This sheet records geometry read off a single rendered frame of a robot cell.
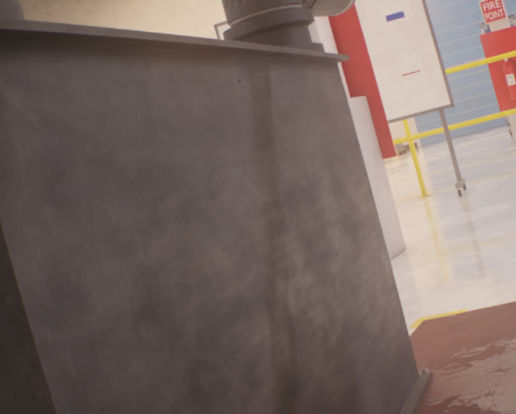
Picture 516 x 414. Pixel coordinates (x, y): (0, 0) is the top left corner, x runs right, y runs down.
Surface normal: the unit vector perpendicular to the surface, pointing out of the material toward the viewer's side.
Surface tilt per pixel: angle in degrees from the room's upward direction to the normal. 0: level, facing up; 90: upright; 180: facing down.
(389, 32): 90
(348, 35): 90
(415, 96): 90
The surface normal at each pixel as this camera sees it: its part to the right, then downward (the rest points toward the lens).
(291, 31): 0.50, -0.09
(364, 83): -0.36, 0.14
